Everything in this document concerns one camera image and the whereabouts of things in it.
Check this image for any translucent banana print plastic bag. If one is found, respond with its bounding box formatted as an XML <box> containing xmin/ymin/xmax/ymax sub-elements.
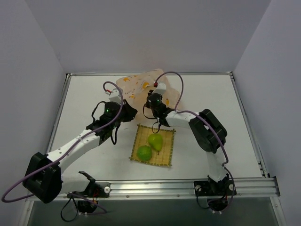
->
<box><xmin>116</xmin><ymin>69</ymin><xmax>180</xmax><ymax>124</ymax></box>

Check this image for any green fake pear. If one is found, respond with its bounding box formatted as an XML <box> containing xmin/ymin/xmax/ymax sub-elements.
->
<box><xmin>148</xmin><ymin>134</ymin><xmax>163</xmax><ymax>152</ymax></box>

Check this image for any green fake round fruit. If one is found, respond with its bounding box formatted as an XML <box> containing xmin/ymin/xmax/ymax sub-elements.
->
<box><xmin>137</xmin><ymin>145</ymin><xmax>152</xmax><ymax>161</ymax></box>

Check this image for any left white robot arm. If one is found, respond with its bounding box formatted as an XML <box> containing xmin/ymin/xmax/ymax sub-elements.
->
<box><xmin>22</xmin><ymin>100</ymin><xmax>138</xmax><ymax>203</ymax></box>

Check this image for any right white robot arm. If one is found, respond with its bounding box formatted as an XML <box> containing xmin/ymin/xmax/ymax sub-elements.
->
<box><xmin>145</xmin><ymin>91</ymin><xmax>229</xmax><ymax>183</ymax></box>

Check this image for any yellow woven bamboo mat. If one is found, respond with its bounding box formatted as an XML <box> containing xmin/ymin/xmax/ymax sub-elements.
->
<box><xmin>129</xmin><ymin>124</ymin><xmax>175</xmax><ymax>167</ymax></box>

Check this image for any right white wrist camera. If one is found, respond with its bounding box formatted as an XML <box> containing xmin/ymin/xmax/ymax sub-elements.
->
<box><xmin>153</xmin><ymin>82</ymin><xmax>166</xmax><ymax>95</ymax></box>

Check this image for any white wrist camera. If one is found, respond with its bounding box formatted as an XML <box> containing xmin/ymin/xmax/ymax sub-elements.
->
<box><xmin>105</xmin><ymin>88</ymin><xmax>121</xmax><ymax>104</ymax></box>
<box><xmin>153</xmin><ymin>82</ymin><xmax>166</xmax><ymax>95</ymax></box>

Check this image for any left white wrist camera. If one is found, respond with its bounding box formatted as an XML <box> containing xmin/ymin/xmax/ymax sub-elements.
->
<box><xmin>105</xmin><ymin>88</ymin><xmax>121</xmax><ymax>104</ymax></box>

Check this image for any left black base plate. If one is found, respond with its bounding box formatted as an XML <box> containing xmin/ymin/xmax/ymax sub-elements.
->
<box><xmin>71</xmin><ymin>182</ymin><xmax>111</xmax><ymax>198</ymax></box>

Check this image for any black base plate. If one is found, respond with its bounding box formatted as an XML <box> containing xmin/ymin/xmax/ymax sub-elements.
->
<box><xmin>71</xmin><ymin>182</ymin><xmax>111</xmax><ymax>198</ymax></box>
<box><xmin>194</xmin><ymin>180</ymin><xmax>237</xmax><ymax>197</ymax></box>

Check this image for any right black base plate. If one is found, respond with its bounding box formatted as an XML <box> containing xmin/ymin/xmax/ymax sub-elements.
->
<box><xmin>194</xmin><ymin>180</ymin><xmax>237</xmax><ymax>197</ymax></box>

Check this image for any aluminium front frame rail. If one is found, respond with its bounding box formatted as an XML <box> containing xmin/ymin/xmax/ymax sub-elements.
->
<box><xmin>25</xmin><ymin>178</ymin><xmax>281</xmax><ymax>202</ymax></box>

